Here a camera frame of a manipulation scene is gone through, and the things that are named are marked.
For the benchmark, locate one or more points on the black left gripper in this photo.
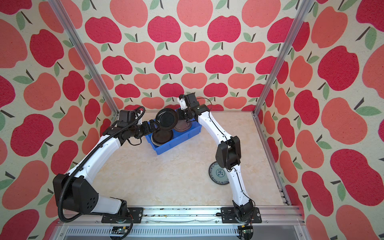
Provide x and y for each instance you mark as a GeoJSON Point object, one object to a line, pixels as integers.
{"type": "Point", "coordinates": [147, 130]}

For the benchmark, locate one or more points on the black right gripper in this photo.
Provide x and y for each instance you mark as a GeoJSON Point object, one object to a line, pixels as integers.
{"type": "Point", "coordinates": [178, 114]}

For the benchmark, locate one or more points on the clear glass plate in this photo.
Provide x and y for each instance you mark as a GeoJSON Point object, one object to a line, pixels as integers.
{"type": "Point", "coordinates": [182, 126]}

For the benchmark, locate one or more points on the black round plate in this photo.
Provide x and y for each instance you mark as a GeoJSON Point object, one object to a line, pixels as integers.
{"type": "Point", "coordinates": [166, 119]}
{"type": "Point", "coordinates": [161, 137]}

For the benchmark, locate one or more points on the blue patterned round plate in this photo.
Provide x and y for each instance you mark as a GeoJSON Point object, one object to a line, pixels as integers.
{"type": "Point", "coordinates": [218, 174]}

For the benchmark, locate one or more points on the black round plate front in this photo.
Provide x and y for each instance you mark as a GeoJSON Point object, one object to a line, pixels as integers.
{"type": "Point", "coordinates": [161, 137]}

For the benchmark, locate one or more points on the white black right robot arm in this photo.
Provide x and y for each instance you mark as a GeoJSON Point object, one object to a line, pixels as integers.
{"type": "Point", "coordinates": [228, 154]}

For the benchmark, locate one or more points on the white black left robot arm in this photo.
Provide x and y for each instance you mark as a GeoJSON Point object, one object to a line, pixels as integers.
{"type": "Point", "coordinates": [75, 196]}

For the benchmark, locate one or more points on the blue plastic bin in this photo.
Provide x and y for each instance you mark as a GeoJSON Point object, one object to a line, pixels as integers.
{"type": "Point", "coordinates": [177, 139]}

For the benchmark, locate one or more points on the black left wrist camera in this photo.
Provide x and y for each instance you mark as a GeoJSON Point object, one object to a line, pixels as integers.
{"type": "Point", "coordinates": [126, 118]}

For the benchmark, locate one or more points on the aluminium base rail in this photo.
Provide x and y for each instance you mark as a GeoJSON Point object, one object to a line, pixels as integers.
{"type": "Point", "coordinates": [189, 223]}

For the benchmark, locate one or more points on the aluminium left corner post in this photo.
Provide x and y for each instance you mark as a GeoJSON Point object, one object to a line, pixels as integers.
{"type": "Point", "coordinates": [71, 31]}

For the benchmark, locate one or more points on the aluminium corner post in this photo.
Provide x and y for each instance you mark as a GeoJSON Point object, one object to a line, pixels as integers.
{"type": "Point", "coordinates": [286, 47]}
{"type": "Point", "coordinates": [71, 31]}

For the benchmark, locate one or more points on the aluminium right corner post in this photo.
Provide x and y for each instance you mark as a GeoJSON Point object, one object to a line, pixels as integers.
{"type": "Point", "coordinates": [286, 47]}

